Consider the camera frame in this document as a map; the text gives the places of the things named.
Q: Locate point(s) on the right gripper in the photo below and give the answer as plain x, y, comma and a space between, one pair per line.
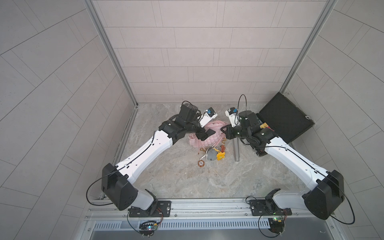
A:
229, 130

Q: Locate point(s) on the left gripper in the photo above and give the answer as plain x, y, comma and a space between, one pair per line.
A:
199, 130

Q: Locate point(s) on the pink quilted bag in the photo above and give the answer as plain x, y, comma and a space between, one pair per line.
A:
213, 140

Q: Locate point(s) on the grey yellow plush keychain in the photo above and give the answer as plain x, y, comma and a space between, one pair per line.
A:
211, 154

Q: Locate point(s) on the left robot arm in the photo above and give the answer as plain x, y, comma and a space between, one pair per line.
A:
117, 180

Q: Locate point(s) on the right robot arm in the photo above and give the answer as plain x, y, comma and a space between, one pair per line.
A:
324, 190

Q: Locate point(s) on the silver metal cylinder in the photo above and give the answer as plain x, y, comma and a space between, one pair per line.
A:
236, 150

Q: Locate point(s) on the small tape roll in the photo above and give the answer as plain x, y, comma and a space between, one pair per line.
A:
201, 163

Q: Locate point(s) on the black open case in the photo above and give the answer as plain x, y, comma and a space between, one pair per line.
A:
285, 118

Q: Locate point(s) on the right circuit board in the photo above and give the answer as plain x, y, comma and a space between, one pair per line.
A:
277, 226

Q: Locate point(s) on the circuit board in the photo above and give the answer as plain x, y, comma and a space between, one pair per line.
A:
277, 226
148, 228

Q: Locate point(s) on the left circuit board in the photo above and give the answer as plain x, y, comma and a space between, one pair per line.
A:
148, 228

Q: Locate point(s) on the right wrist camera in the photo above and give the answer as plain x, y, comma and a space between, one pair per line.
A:
232, 114

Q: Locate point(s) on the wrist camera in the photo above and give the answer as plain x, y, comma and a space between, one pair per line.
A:
232, 114
207, 116

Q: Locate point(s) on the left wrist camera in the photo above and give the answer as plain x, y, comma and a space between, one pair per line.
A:
207, 116

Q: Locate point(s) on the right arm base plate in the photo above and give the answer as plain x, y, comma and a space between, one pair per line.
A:
266, 206

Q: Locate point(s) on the aluminium rail frame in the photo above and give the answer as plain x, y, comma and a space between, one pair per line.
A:
209, 219

